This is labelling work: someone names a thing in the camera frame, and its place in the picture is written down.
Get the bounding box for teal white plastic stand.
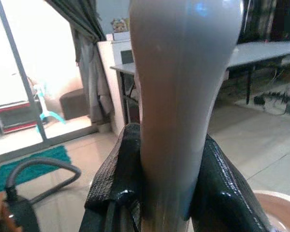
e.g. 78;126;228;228
31;81;67;125

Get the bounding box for grey folding table black legs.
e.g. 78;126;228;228
110;40;290;126

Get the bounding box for white power strip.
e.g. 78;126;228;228
265;90;290;105

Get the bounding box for grey sliding door frame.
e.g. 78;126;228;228
0;0;48;142

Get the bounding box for brown ottoman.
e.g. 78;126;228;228
59;88;91;121

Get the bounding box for dark wooden wall unit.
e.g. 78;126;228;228
236;0;290;44

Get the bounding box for colourful plush toy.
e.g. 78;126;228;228
110;17;131;34

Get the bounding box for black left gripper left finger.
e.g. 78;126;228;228
78;122;144;232

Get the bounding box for beige round plastic bin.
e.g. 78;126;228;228
252;189;290;232

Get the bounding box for black cylindrical device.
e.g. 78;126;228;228
0;186;41;232

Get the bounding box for grey looped cable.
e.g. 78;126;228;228
6;159;82;203

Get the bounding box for grey curtain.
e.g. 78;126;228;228
45;0;112;125

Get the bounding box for teal floor mat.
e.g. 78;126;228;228
0;145;72;193

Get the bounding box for red-framed black crate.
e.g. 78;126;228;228
0;101;43;135

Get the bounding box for tall white glass-door cabinet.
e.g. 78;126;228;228
97;33;142;136

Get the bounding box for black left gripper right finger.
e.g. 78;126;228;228
185;133;274;232

